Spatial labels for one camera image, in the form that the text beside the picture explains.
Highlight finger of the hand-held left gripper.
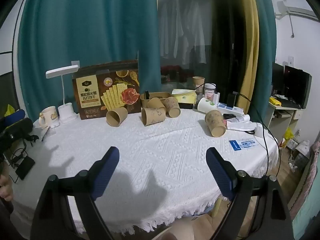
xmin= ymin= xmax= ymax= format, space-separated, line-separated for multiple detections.
xmin=0 ymin=129 xmax=40 ymax=146

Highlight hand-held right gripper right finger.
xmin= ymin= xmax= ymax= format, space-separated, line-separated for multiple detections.
xmin=205 ymin=147 xmax=294 ymax=240

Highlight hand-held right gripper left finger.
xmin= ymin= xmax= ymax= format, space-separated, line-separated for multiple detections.
xmin=30 ymin=146 xmax=120 ymax=240

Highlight person's left hand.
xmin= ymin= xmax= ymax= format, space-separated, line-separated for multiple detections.
xmin=0 ymin=173 xmax=14 ymax=202

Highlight blue and white card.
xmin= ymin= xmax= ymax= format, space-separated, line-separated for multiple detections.
xmin=228 ymin=138 xmax=259 ymax=152

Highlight white printed mug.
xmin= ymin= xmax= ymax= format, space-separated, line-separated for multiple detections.
xmin=38 ymin=106 xmax=61 ymax=131

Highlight brown paper cup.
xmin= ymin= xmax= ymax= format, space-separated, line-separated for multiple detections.
xmin=163 ymin=96 xmax=181 ymax=118
xmin=192 ymin=76 xmax=206 ymax=90
xmin=147 ymin=97 xmax=165 ymax=109
xmin=141 ymin=107 xmax=167 ymax=127
xmin=106 ymin=107 xmax=129 ymax=127
xmin=204 ymin=109 xmax=227 ymax=138

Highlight white crumpled paper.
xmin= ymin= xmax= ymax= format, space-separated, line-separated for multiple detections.
xmin=226 ymin=113 xmax=258 ymax=132

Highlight white textured tablecloth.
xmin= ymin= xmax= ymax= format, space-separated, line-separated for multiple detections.
xmin=10 ymin=107 xmax=279 ymax=235

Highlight white desk lamp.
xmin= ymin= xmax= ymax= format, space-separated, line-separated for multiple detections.
xmin=45 ymin=65 xmax=79 ymax=124

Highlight blue and white carton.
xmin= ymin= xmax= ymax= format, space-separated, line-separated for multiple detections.
xmin=217 ymin=103 xmax=244 ymax=116

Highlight white paper cup green print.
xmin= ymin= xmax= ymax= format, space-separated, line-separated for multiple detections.
xmin=197 ymin=97 xmax=217 ymax=113

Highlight person's leg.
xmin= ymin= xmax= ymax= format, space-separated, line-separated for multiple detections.
xmin=151 ymin=216 xmax=196 ymax=240

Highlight yellow plastic bag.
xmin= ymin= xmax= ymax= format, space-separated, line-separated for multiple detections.
xmin=284 ymin=127 xmax=295 ymax=141

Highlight clear jar white lid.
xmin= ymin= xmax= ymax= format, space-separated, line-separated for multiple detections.
xmin=203 ymin=83 xmax=217 ymax=100

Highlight brown cracker box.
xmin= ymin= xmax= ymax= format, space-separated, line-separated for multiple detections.
xmin=72 ymin=60 xmax=142 ymax=121

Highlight white side desk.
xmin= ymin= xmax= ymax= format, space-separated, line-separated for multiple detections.
xmin=264 ymin=97 xmax=306 ymax=137

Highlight yellow tissue box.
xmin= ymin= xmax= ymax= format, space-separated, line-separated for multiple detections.
xmin=172 ymin=88 xmax=198 ymax=104

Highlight pink patterned blanket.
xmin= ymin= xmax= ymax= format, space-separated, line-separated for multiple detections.
xmin=289 ymin=139 xmax=320 ymax=221

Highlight kraft paper tray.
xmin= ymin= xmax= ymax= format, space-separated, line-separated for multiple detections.
xmin=140 ymin=91 xmax=172 ymax=108

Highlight black computer monitor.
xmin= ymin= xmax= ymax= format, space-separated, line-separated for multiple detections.
xmin=283 ymin=65 xmax=313 ymax=110

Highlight yellow curtain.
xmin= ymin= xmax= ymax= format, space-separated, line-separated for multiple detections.
xmin=235 ymin=0 xmax=259 ymax=108

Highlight teal curtain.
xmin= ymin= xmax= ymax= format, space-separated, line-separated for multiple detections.
xmin=250 ymin=0 xmax=277 ymax=98
xmin=17 ymin=0 xmax=162 ymax=123

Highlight hanging white clothes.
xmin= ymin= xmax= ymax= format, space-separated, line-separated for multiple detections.
xmin=159 ymin=0 xmax=208 ymax=66

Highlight white air conditioner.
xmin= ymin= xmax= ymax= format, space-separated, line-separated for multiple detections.
xmin=275 ymin=1 xmax=318 ymax=20

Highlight thin black cable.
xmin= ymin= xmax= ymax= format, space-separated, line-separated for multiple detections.
xmin=9 ymin=140 xmax=34 ymax=184

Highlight black power cable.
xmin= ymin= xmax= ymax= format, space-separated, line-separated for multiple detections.
xmin=232 ymin=91 xmax=280 ymax=177

